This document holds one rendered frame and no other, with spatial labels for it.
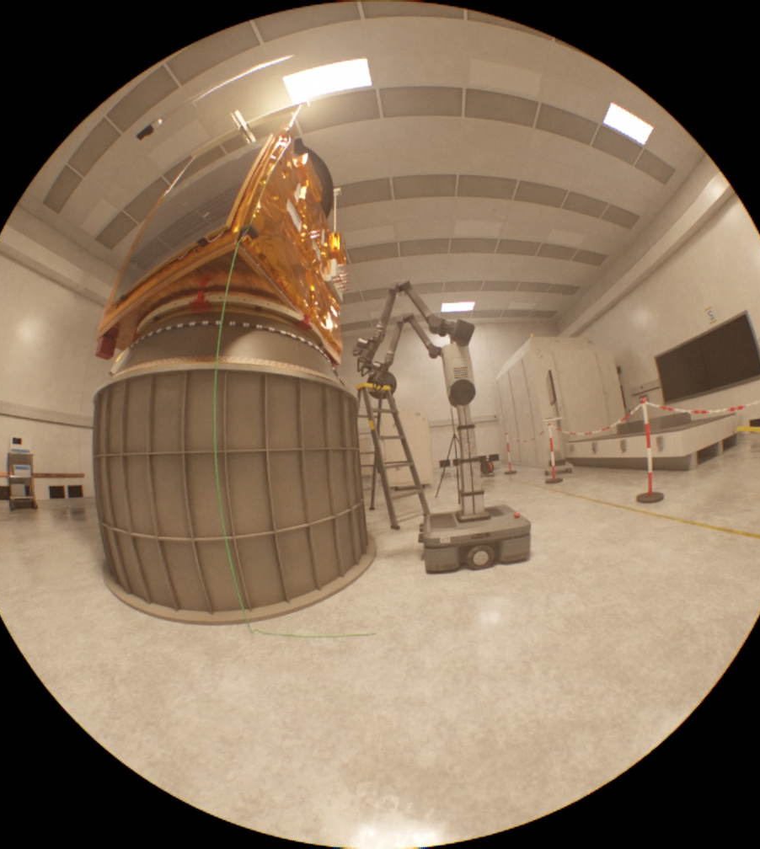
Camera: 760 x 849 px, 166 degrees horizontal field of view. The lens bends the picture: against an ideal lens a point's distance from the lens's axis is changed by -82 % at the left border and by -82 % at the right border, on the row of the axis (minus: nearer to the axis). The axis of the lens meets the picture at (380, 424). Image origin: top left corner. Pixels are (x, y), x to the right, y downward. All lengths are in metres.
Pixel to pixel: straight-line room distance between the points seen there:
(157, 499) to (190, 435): 0.34
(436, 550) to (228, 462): 1.15
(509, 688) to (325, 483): 1.25
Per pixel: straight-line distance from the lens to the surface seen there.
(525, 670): 0.98
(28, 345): 6.52
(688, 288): 7.63
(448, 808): 0.74
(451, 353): 1.68
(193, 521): 1.26
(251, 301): 1.72
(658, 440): 4.12
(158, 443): 1.31
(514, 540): 1.59
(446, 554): 1.54
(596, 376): 7.66
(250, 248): 1.61
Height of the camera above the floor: 0.72
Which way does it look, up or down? 7 degrees up
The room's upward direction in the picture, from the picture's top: 5 degrees counter-clockwise
